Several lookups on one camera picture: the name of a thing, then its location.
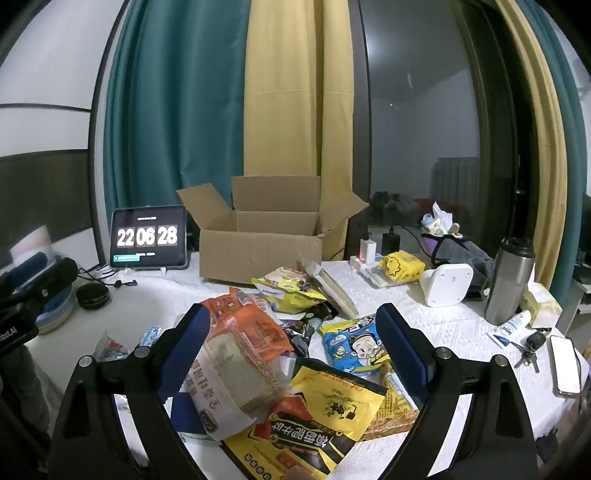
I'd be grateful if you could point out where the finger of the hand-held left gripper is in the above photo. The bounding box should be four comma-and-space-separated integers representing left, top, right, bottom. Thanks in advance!
0, 257, 79, 311

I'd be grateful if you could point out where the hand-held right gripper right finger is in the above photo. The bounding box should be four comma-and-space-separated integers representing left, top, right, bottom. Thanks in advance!
375, 302, 539, 480

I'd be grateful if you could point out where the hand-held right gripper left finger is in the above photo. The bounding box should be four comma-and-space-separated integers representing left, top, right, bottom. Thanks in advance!
48, 302, 211, 480

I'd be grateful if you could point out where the orange sliced bread bag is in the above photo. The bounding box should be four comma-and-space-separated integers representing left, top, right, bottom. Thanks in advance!
189, 287, 302, 442

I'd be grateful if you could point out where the purple snack box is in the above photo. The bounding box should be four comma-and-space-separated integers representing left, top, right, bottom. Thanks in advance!
170, 392, 209, 439

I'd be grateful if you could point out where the cardboard box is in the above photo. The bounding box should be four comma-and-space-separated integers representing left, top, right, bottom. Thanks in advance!
177, 175, 370, 285

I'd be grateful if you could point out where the stack of blue bowls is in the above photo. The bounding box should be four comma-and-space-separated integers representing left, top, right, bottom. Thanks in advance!
8, 225, 77, 335

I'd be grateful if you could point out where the small blue candy wrapper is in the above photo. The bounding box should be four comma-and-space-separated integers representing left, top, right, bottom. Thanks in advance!
137, 324, 163, 348

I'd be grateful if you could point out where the black round case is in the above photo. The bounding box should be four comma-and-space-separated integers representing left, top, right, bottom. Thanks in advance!
76, 282, 112, 309

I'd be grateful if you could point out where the blue cartoon snack packet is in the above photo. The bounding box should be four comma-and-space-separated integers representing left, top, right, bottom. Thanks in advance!
320, 315, 393, 373

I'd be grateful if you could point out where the orange patterned snack packet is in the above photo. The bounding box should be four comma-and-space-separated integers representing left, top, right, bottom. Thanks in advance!
360, 362, 422, 441

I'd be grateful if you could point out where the small crumpled wrapper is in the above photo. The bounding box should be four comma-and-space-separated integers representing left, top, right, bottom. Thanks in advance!
93, 330, 131, 362

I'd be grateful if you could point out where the yellow tissue packet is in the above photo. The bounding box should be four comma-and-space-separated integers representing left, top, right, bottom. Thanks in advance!
378, 250, 426, 282

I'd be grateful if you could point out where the white power strip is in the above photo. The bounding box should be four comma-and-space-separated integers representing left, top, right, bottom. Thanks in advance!
349, 254, 393, 288

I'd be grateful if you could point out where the clear striped snack packet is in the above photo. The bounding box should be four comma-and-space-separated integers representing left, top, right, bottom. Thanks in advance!
297, 251, 361, 320

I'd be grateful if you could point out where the yellow and black snack packet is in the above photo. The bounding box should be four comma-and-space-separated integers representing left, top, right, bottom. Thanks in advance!
221, 362, 389, 480

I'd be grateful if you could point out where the tablet with clock display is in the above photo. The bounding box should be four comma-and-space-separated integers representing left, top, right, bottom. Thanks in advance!
109, 206, 189, 271

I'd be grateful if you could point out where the black charger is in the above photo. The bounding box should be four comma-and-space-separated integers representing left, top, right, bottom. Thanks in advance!
381, 226, 402, 256

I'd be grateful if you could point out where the white cream tube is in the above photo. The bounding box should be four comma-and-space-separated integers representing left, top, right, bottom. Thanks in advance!
488, 309, 533, 348

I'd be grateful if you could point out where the grey and purple bag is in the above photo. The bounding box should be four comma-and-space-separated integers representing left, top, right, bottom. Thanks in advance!
421, 232, 497, 296

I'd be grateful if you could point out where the yellow snack bag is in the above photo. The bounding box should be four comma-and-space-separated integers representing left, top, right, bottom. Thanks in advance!
251, 266, 328, 315

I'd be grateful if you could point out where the steel thermos cup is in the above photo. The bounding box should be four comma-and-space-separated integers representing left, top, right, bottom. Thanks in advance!
484, 237, 537, 326

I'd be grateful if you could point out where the black car key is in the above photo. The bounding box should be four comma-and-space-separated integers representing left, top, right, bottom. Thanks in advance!
513, 328, 553, 374

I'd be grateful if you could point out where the crumpled white tissue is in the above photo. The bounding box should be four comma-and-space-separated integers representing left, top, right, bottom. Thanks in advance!
421, 201, 463, 239

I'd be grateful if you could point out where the pale yellow tissue box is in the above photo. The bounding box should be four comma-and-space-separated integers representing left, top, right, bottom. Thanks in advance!
521, 281, 563, 329

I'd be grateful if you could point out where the smartphone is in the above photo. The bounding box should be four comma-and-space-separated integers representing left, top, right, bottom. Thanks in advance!
549, 335, 582, 398

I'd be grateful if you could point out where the teal curtain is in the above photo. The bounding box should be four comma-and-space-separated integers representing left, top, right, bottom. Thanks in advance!
102, 0, 252, 266

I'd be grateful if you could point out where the yellow curtain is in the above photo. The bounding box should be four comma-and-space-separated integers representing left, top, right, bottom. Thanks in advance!
242, 0, 370, 261

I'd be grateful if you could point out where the black cable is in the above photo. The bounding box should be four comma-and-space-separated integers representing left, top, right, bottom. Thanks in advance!
76, 264, 139, 288

